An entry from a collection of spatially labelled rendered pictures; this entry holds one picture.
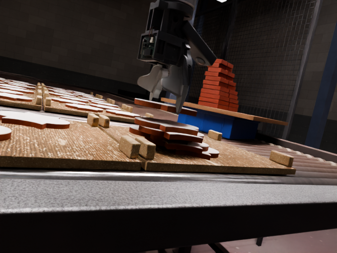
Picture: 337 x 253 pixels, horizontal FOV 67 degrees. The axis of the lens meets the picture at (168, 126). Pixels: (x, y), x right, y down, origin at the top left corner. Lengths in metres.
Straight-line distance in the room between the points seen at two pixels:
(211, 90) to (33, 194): 1.20
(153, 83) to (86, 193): 0.33
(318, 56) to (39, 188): 6.32
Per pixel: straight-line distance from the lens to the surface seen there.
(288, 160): 0.70
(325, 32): 6.59
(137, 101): 0.52
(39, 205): 0.30
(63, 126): 0.59
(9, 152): 0.39
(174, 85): 0.50
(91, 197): 0.32
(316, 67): 6.40
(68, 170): 0.39
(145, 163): 0.43
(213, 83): 1.41
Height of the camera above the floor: 1.04
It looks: 6 degrees down
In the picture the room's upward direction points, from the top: 11 degrees clockwise
